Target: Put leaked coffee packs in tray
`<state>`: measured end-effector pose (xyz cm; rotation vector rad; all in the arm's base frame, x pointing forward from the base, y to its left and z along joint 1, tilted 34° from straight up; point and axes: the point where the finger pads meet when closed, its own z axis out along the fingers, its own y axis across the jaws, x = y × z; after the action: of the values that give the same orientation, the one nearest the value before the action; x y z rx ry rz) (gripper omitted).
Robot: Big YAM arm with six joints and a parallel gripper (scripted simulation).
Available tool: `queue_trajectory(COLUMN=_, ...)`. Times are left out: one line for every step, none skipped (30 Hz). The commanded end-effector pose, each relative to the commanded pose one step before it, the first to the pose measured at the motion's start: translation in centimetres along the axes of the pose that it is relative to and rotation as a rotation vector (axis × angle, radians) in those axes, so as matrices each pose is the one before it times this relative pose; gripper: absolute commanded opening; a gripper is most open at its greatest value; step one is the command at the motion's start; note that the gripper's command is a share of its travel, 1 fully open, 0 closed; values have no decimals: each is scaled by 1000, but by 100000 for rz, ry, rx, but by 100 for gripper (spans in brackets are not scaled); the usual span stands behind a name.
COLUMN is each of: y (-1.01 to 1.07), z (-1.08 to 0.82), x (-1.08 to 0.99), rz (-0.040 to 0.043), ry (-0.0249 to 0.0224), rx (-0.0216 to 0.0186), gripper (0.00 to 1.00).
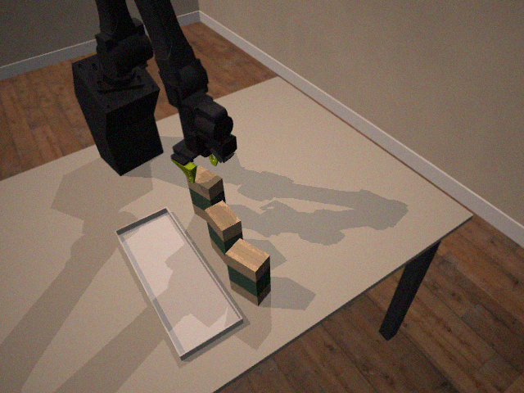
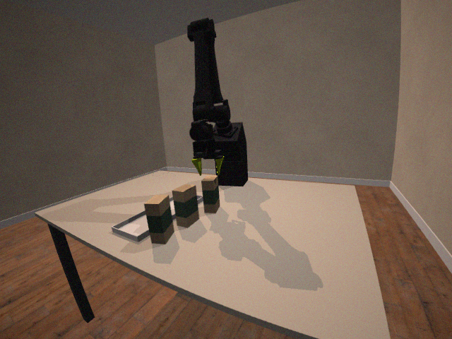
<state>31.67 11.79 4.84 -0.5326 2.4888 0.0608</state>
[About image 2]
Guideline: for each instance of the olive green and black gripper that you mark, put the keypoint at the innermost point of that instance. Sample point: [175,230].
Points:
[197,161]

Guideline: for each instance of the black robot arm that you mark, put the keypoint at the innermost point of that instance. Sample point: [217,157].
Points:
[207,92]

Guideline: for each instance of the white shallow rectangular tray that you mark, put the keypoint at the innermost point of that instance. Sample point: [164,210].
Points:
[136,227]

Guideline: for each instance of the tan block with dark green band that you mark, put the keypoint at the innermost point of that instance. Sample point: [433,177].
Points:
[159,217]
[185,205]
[210,189]

